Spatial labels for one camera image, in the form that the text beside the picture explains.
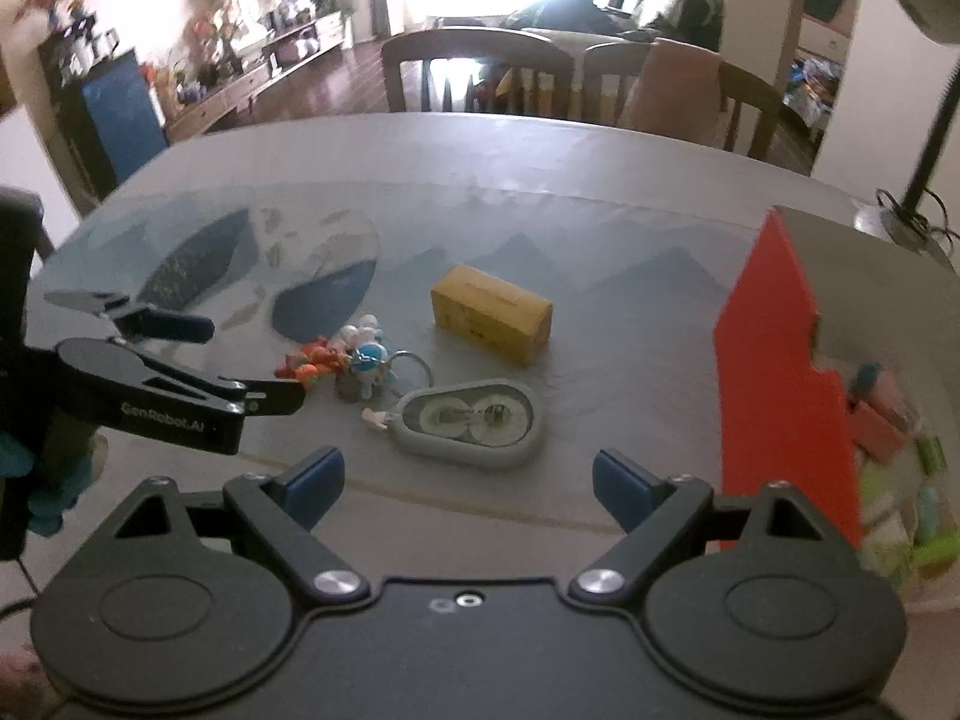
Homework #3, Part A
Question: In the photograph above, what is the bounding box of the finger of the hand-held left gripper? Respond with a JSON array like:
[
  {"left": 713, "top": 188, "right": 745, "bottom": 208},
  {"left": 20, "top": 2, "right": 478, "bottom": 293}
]
[
  {"left": 43, "top": 289, "right": 216, "bottom": 344},
  {"left": 216, "top": 377, "right": 306, "bottom": 419}
]

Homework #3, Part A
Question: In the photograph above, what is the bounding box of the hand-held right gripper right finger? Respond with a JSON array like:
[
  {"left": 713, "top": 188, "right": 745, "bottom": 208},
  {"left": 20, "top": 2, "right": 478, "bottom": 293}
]
[{"left": 566, "top": 448, "right": 826, "bottom": 605}]

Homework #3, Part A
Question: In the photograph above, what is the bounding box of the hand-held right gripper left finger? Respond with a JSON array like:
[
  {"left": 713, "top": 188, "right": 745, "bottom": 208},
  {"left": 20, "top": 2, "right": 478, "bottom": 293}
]
[{"left": 112, "top": 446, "right": 372, "bottom": 605}]

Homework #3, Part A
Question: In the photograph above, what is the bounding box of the red box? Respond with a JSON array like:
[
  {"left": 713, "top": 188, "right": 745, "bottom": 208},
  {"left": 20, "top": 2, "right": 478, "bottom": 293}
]
[{"left": 711, "top": 205, "right": 960, "bottom": 605}]

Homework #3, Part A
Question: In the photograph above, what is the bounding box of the red packet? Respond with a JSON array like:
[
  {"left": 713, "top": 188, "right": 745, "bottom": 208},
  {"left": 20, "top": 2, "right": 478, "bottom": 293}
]
[{"left": 847, "top": 401, "right": 913, "bottom": 466}]

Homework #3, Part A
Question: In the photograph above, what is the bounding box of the person's left hand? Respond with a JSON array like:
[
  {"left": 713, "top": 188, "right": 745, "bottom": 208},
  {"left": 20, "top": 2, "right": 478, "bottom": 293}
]
[{"left": 0, "top": 429, "right": 110, "bottom": 539}]

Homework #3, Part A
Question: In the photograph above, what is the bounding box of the grey oval case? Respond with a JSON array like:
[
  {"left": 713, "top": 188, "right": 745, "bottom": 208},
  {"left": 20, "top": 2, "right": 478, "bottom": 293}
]
[{"left": 390, "top": 377, "right": 544, "bottom": 472}]

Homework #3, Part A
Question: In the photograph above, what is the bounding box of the yellow box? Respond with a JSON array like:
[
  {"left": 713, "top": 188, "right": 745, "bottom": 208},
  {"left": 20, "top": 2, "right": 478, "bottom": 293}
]
[{"left": 430, "top": 264, "right": 554, "bottom": 368}]

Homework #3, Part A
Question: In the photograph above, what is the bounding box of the black cabinet with blue panel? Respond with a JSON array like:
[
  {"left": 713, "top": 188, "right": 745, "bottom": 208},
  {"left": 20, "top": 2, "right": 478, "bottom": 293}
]
[{"left": 36, "top": 28, "right": 170, "bottom": 205}]

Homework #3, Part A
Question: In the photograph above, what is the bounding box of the printed tablecloth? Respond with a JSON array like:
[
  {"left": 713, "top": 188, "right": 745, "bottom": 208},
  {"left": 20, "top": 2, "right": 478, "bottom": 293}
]
[{"left": 22, "top": 111, "right": 960, "bottom": 616}]

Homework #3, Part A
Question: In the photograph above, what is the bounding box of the wooden media console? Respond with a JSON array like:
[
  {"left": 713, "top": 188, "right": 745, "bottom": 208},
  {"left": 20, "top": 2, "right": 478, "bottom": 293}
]
[{"left": 163, "top": 10, "right": 355, "bottom": 141}]

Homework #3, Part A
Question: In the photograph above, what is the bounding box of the flower vase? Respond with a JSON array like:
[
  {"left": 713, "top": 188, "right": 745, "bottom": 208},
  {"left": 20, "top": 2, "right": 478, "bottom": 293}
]
[{"left": 19, "top": 0, "right": 80, "bottom": 35}]

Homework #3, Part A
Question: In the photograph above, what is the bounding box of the pink cloth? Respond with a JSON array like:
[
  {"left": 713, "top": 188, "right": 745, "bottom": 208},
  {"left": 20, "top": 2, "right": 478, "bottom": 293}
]
[{"left": 618, "top": 37, "right": 725, "bottom": 149}]

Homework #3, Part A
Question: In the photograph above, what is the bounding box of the dark wooden chair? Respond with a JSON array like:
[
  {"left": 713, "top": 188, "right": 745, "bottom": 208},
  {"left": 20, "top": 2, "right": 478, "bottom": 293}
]
[
  {"left": 380, "top": 28, "right": 576, "bottom": 119},
  {"left": 583, "top": 41, "right": 653, "bottom": 125},
  {"left": 716, "top": 60, "right": 786, "bottom": 164}
]

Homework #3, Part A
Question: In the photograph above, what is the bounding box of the black desk lamp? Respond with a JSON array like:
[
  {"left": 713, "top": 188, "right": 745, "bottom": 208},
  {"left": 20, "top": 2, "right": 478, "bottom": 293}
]
[{"left": 853, "top": 0, "right": 960, "bottom": 272}]

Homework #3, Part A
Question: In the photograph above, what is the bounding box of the sofa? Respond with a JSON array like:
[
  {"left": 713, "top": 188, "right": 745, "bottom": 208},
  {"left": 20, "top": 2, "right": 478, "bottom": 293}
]
[{"left": 501, "top": 0, "right": 726, "bottom": 55}]

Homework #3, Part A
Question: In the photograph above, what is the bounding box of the figurine keychain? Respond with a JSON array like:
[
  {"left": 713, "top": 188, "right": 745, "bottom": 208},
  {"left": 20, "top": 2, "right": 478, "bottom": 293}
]
[{"left": 274, "top": 313, "right": 434, "bottom": 430}]

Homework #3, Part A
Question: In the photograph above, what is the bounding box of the black cable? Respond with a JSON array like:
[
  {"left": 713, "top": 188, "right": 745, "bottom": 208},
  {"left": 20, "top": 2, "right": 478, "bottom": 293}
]
[{"left": 0, "top": 551, "right": 47, "bottom": 620}]

